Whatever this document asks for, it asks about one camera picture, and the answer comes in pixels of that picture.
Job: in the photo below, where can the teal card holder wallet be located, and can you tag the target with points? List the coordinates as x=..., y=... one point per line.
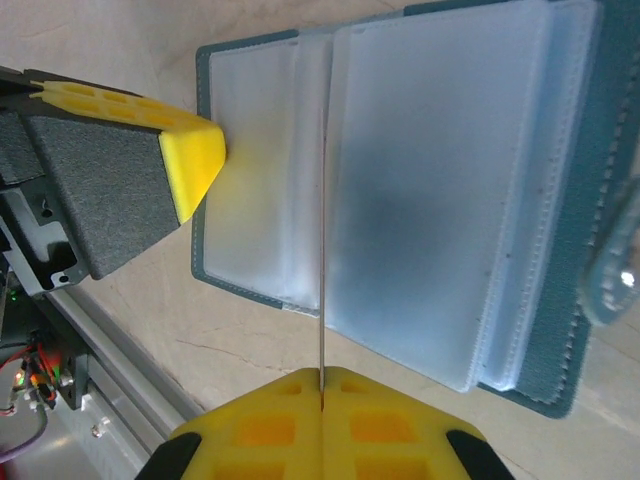
x=425, y=175

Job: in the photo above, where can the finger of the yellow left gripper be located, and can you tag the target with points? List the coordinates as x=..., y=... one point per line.
x=195, y=160

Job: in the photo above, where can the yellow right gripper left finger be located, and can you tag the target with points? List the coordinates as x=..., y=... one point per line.
x=260, y=440

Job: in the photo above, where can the aluminium frame cross rail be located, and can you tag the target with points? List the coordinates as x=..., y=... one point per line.
x=125, y=390

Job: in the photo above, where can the black Vip logo card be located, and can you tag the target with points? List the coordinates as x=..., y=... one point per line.
x=320, y=345

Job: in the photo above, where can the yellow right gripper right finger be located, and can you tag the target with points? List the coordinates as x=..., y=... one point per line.
x=385, y=440

